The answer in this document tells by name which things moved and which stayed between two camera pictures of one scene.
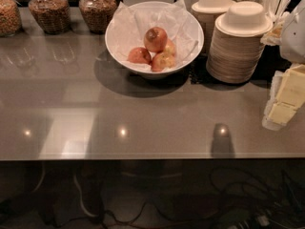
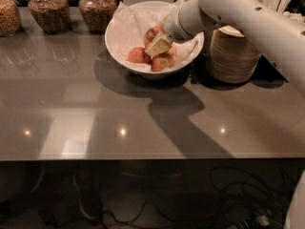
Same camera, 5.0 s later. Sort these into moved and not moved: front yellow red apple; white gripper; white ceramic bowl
Moved: white gripper
Not moved: white ceramic bowl; front yellow red apple
